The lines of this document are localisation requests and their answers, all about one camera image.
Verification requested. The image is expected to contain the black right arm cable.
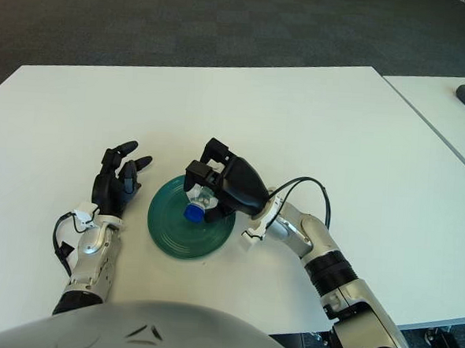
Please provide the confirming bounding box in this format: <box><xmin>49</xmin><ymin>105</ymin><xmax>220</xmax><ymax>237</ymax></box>
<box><xmin>262</xmin><ymin>175</ymin><xmax>333</xmax><ymax>228</ymax></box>

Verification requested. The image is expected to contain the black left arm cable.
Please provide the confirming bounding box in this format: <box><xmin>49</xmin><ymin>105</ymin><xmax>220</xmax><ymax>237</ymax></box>
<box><xmin>50</xmin><ymin>209</ymin><xmax>81</xmax><ymax>278</ymax></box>

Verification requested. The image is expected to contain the green round plate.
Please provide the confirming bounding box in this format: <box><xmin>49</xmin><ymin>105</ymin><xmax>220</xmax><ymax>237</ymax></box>
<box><xmin>144</xmin><ymin>176</ymin><xmax>239</xmax><ymax>265</ymax></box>

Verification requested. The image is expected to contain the clear bottle with blue cap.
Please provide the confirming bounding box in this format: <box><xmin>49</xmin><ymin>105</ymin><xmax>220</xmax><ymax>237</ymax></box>
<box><xmin>183</xmin><ymin>182</ymin><xmax>221</xmax><ymax>225</ymax></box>

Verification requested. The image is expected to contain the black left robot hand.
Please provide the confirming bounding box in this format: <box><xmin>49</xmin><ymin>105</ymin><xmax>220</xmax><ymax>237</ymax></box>
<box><xmin>90</xmin><ymin>137</ymin><xmax>154</xmax><ymax>220</ymax></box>

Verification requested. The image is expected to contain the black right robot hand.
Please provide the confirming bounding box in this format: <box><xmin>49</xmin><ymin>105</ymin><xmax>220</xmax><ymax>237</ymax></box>
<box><xmin>181</xmin><ymin>135</ymin><xmax>273</xmax><ymax>228</ymax></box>

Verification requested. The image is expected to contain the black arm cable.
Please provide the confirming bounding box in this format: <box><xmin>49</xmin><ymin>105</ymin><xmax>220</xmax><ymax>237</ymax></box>
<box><xmin>50</xmin><ymin>209</ymin><xmax>81</xmax><ymax>278</ymax></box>
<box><xmin>262</xmin><ymin>175</ymin><xmax>333</xmax><ymax>228</ymax></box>

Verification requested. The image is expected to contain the grey robot torso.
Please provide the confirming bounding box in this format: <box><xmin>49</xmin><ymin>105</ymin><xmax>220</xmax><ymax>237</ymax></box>
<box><xmin>0</xmin><ymin>290</ymin><xmax>316</xmax><ymax>348</ymax></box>

